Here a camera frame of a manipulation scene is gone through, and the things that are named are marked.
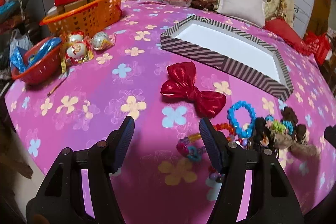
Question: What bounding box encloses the brown scrunchie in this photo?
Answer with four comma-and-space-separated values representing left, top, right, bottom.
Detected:
281, 106, 307, 143

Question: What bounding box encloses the beige patterned hair bow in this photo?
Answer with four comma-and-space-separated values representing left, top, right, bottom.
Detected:
274, 134, 319, 159

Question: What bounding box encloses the pastel flower hair tie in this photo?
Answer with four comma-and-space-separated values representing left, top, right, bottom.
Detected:
265, 114, 295, 135

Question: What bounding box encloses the flower charm hair tie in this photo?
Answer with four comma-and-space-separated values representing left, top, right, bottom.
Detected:
252, 131, 279, 156

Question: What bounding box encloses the blue beaded bracelet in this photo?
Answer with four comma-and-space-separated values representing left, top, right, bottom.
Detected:
227, 100, 257, 139

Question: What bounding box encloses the orange beaded bracelet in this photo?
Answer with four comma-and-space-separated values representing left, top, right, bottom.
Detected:
188, 122, 236, 143

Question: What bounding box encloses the pink blue heart clip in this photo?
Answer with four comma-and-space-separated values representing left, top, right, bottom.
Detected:
176, 143, 206, 162

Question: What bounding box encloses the red satin bow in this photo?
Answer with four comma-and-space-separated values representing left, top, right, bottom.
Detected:
161, 61, 226, 118

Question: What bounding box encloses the black scrunchie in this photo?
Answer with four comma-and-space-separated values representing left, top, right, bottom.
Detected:
251, 117, 270, 149

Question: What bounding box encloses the red shopping bag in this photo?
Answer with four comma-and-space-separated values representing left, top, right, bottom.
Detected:
303, 31, 331, 66

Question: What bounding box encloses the striped shallow cardboard box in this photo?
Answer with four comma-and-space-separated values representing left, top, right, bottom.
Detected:
160, 15, 293, 101

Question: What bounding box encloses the pink floral bed sheet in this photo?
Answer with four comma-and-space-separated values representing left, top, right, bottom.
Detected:
5, 1, 335, 223

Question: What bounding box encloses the thin wooden stick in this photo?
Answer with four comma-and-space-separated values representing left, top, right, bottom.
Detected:
47, 77, 68, 97

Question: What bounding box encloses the red cushion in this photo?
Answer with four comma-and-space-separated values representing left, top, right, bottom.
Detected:
264, 18, 312, 56

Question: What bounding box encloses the red plastic bowl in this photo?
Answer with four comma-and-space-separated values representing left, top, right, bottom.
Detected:
11, 37, 64, 86

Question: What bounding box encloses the blue foil wrapper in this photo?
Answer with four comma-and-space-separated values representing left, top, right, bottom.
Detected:
10, 37, 62, 73

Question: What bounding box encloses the wrapped egg ornament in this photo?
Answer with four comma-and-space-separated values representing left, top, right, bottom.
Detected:
91, 31, 116, 51

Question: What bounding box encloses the white pillow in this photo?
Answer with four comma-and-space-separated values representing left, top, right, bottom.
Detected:
217, 0, 265, 28

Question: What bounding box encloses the orange plastic basket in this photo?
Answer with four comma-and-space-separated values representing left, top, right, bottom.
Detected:
39, 0, 122, 37

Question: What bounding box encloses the cardboard box in basket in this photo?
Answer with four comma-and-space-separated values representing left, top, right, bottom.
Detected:
47, 0, 95, 16

